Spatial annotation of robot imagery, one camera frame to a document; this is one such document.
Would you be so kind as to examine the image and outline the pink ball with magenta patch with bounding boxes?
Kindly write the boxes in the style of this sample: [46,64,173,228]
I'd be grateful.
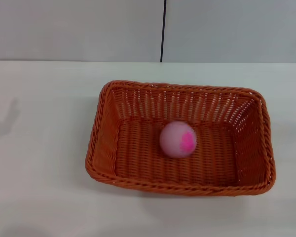
[159,120,197,158]

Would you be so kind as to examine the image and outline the orange woven rectangular basket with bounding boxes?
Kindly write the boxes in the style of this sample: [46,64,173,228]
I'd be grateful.
[85,79,277,198]

